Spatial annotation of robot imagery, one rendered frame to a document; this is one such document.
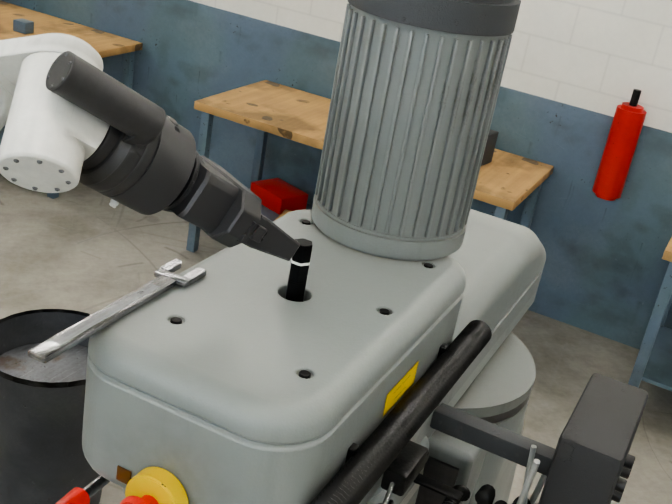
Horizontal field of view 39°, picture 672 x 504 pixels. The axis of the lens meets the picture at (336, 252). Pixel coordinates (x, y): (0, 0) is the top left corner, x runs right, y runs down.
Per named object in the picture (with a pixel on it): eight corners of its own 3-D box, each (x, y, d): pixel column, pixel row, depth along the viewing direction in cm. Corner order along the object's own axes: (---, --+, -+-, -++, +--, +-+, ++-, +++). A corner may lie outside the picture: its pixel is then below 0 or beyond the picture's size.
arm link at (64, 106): (85, 226, 85) (-29, 172, 77) (106, 122, 89) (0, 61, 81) (171, 195, 78) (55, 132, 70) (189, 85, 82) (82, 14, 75)
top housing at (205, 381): (278, 578, 87) (305, 434, 80) (53, 464, 96) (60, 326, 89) (453, 368, 126) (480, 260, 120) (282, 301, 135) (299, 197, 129)
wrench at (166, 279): (53, 369, 83) (54, 360, 82) (18, 353, 84) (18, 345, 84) (205, 276, 103) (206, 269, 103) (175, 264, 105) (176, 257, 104)
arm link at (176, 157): (168, 221, 98) (72, 172, 90) (220, 143, 97) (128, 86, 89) (224, 277, 89) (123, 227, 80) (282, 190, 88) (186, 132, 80)
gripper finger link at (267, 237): (282, 263, 94) (237, 239, 89) (300, 236, 93) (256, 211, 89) (290, 270, 92) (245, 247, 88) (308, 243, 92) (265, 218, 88)
